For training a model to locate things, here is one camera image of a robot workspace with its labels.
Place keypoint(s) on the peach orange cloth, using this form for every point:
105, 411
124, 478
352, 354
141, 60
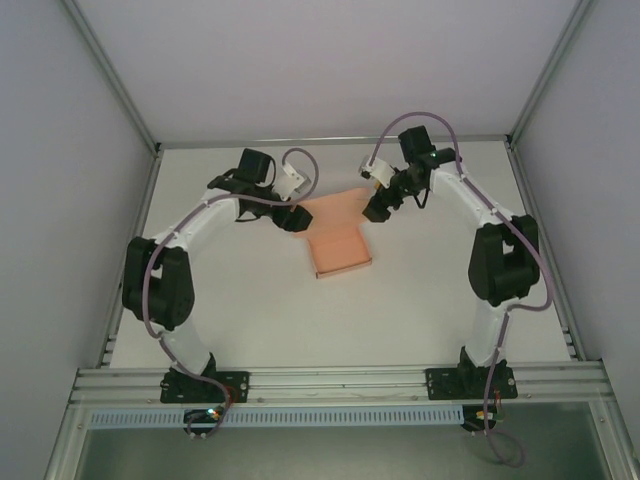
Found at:
335, 235

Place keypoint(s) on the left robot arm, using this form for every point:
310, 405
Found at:
200, 220

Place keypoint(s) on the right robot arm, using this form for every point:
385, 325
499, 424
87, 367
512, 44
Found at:
465, 195

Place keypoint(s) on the small controller board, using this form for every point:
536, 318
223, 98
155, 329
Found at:
482, 417
205, 417

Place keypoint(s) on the grey metal sheet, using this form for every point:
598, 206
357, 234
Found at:
325, 452

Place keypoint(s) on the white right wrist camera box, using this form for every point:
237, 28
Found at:
382, 170

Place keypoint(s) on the aluminium frame crossbar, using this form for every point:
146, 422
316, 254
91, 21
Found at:
325, 140

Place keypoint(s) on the aluminium side rail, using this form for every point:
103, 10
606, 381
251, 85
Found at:
137, 220
555, 280

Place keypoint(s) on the aluminium frame post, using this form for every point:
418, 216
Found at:
110, 75
545, 70

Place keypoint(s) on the wide aluminium base rail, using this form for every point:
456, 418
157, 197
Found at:
340, 382

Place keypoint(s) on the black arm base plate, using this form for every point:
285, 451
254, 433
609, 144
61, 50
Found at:
235, 387
440, 385

